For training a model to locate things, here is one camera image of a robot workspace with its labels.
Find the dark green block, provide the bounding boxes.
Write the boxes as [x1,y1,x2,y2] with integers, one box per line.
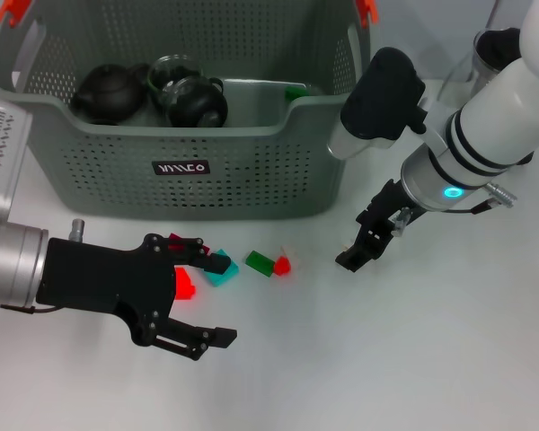
[245,250,278,278]

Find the orange bin handle clip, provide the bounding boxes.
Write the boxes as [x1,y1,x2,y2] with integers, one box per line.
[357,0,381,29]
[0,0,32,26]

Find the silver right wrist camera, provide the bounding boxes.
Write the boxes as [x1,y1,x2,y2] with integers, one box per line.
[326,47,429,161]

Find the dark red long block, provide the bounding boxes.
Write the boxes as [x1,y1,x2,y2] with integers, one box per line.
[168,232,211,253]

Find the teal square block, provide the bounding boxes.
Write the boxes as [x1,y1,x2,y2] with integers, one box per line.
[205,249,242,287]

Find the grey perforated storage bin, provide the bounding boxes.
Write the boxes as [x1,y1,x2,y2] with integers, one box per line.
[0,0,381,224]

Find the black clay teapot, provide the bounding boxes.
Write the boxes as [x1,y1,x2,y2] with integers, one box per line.
[71,64,147,126]

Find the glass teapot black handle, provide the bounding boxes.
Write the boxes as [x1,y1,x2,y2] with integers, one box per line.
[437,27,525,104]

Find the translucent white block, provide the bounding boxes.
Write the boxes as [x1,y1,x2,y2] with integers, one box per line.
[280,244,300,270]

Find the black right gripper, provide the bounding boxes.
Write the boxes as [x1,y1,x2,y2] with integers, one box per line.
[334,179,421,274]

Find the red slope block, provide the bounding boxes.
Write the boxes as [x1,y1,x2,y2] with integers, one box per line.
[173,267,198,301]

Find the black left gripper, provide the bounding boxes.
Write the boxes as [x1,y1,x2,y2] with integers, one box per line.
[36,233,239,363]

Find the right arm cable silver plugs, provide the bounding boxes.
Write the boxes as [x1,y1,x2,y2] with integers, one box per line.
[391,181,518,237]

